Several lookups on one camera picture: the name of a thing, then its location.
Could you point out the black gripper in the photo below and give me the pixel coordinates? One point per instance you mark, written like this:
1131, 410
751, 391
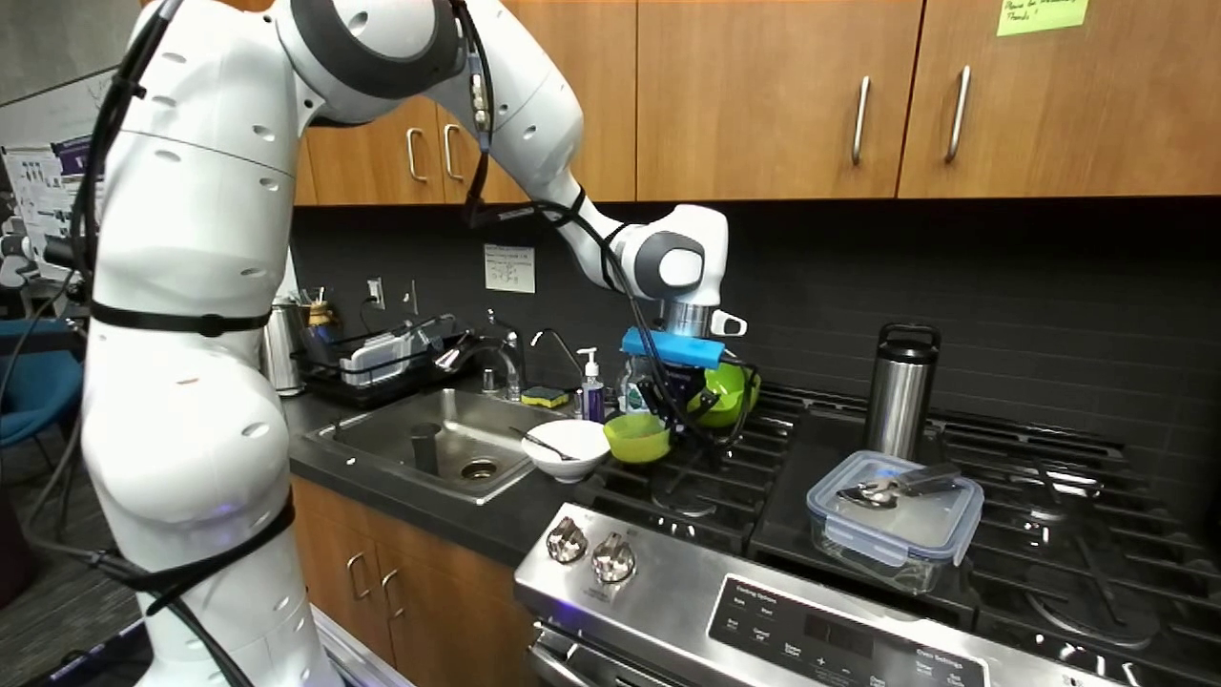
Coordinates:
682, 383

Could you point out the small yellow-green bowl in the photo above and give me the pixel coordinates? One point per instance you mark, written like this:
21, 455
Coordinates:
631, 443

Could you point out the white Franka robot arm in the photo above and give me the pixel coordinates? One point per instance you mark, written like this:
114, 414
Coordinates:
176, 383

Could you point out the large green bowl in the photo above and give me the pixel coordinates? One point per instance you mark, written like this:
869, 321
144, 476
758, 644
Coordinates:
728, 397

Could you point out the white bowl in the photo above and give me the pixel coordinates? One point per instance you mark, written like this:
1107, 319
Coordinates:
570, 462

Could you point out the green-capped dish soap bottle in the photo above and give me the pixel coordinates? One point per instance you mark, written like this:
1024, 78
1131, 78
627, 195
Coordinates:
634, 391

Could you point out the purple pump bottle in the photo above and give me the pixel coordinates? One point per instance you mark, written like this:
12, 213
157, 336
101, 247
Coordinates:
594, 397

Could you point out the yellow sponge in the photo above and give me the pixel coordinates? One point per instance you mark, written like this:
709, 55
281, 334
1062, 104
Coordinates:
549, 397

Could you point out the silver stove knob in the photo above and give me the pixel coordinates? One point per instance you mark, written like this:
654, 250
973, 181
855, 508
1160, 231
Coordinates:
617, 560
566, 541

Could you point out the chrome faucet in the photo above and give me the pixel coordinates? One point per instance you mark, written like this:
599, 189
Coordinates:
482, 353

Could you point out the dark metal utensil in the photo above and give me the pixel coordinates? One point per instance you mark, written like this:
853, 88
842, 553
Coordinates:
878, 495

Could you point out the stainless steel gas stove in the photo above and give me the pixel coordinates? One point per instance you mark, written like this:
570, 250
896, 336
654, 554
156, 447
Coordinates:
788, 614

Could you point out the stainless steel thermos bottle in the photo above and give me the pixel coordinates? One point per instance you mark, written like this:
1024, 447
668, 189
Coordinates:
902, 404

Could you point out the glass container with blue lid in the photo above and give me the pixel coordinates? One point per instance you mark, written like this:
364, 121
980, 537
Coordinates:
898, 527

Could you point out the stainless steel sink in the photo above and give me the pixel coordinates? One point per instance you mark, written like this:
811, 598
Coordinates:
383, 442

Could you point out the white dish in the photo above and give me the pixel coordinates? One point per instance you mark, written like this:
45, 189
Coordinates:
374, 362

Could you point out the black dish rack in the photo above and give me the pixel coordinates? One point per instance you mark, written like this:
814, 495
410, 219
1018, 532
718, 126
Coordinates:
369, 386

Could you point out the wooden base cabinet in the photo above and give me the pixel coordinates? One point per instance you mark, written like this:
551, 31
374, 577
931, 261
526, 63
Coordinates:
434, 614

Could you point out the small yellow-capped bottle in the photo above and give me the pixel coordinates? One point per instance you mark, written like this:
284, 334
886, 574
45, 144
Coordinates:
318, 331

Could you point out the stainless steel electric kettle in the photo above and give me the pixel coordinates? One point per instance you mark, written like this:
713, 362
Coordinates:
284, 349

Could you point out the green sticky note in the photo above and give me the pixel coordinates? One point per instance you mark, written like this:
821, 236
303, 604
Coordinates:
1043, 17

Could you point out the blue chair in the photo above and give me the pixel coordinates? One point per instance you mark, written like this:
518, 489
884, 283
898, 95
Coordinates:
31, 386

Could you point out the white wall outlet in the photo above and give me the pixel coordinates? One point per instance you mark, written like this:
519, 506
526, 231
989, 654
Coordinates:
509, 269

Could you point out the wooden wall cabinets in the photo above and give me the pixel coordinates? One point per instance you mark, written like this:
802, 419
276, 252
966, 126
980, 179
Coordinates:
814, 102

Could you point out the printed wall poster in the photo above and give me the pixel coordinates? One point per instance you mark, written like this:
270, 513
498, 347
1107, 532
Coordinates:
39, 191

